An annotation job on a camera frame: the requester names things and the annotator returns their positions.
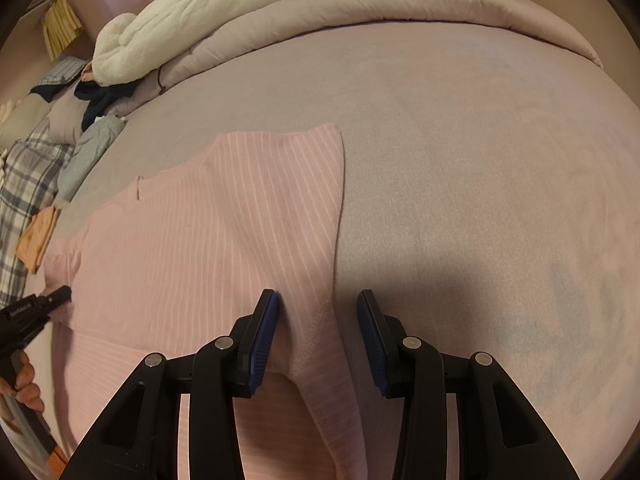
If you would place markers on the mauve comforter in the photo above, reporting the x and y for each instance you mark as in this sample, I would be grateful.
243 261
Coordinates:
400 5

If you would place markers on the plaid pillow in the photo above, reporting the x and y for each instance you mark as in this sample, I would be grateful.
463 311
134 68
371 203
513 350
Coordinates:
25 185

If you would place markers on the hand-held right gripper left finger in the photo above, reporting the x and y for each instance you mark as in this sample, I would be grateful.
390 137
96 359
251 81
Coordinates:
268 331

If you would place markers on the folded orange cloth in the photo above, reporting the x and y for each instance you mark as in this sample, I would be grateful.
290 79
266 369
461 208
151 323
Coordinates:
37 237

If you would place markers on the pink striped shirt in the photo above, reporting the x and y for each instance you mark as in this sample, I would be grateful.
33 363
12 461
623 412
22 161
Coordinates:
200 240

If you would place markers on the yellow striped cloth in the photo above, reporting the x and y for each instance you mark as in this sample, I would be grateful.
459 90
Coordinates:
61 25

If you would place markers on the folded grey cloth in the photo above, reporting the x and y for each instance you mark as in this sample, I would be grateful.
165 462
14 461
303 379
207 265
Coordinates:
86 155

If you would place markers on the grey pillow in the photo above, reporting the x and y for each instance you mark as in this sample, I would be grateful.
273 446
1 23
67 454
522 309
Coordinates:
57 120

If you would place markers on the blue plaid cloth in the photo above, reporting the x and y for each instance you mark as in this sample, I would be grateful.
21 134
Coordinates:
60 75

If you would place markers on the white plush blanket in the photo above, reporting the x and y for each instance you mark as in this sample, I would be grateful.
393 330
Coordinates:
200 10

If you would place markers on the dark clothing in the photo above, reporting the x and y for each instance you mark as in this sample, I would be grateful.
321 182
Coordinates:
100 97

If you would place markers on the mauve bed sheet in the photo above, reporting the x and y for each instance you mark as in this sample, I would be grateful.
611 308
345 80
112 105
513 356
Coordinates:
450 160

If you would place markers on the person's left hand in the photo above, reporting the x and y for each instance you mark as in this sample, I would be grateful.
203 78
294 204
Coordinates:
27 384

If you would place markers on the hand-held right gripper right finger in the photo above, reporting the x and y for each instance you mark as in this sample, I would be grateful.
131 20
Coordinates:
373 341

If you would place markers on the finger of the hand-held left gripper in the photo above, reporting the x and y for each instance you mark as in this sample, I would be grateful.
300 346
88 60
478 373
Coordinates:
57 295

